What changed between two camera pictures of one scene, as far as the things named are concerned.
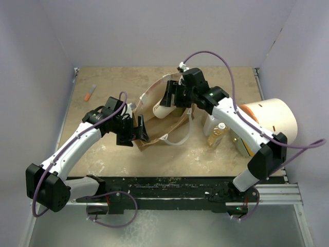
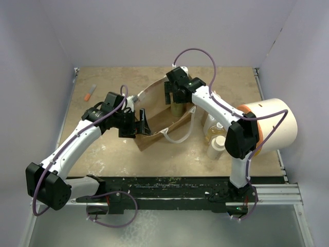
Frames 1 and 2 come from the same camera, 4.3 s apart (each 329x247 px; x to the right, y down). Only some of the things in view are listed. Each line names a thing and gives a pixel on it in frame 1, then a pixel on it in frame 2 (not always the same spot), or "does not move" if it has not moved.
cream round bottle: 162,111 → 217,147
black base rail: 223,192 does not move
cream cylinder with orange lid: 273,116 does not move
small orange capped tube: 88,95 does not move
